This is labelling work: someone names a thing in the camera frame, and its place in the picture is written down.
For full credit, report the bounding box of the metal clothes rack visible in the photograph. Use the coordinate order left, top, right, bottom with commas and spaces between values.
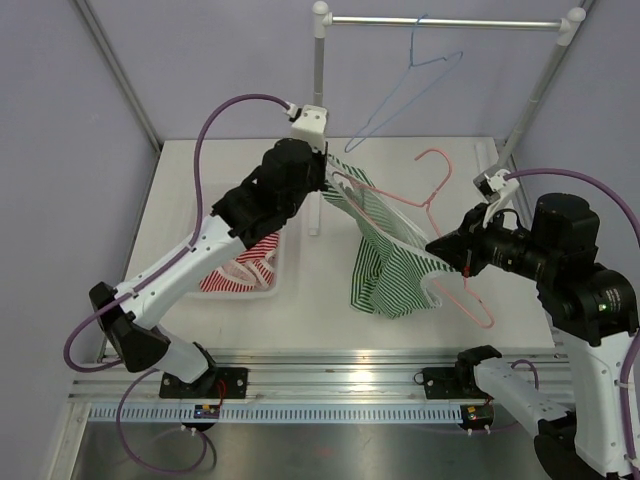
304, 0, 587, 237

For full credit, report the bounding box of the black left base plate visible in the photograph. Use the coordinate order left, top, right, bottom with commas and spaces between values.
159, 366, 249, 400

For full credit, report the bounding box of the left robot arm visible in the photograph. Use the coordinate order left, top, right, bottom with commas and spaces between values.
89, 138, 327, 398

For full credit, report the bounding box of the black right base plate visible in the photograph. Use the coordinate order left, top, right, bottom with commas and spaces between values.
413, 367, 490, 401

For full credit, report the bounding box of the blue wire hanger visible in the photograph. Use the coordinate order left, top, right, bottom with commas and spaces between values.
343, 13, 464, 153

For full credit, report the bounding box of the aluminium mounting rail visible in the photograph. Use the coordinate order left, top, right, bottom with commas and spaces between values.
67, 332, 574, 404

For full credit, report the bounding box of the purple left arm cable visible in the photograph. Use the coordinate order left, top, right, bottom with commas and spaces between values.
63, 93, 294, 474

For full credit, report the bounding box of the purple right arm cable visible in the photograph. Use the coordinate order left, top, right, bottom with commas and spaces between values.
504, 168, 640, 479

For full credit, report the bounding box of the clear plastic basket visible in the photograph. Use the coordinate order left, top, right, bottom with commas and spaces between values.
187, 180, 289, 301

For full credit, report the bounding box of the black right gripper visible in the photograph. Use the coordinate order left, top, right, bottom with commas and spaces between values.
429, 202, 560, 283

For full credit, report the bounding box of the green striped tank top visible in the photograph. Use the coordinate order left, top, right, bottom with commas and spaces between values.
322, 155, 452, 319

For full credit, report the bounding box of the red striped tank top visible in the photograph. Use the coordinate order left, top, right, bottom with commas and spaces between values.
198, 232, 281, 294

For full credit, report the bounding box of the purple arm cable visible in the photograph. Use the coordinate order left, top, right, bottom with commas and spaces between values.
504, 168, 640, 479
63, 93, 294, 474

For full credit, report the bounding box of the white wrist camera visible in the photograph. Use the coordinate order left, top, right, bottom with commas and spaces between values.
286, 103, 328, 154
473, 166, 520, 227

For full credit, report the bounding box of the pink wire hanger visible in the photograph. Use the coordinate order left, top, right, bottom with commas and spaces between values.
331, 148, 495, 329

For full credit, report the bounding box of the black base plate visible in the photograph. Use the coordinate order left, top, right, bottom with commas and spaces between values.
159, 366, 249, 400
413, 367, 490, 401

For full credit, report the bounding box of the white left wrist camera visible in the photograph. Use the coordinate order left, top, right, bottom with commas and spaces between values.
286, 103, 328, 154

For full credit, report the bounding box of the white slotted cable duct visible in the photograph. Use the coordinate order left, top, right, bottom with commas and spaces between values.
89, 402, 462, 424

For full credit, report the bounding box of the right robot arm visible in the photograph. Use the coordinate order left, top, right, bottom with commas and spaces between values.
426, 193, 639, 479

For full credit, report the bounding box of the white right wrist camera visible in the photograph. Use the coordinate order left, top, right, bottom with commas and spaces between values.
473, 166, 520, 227

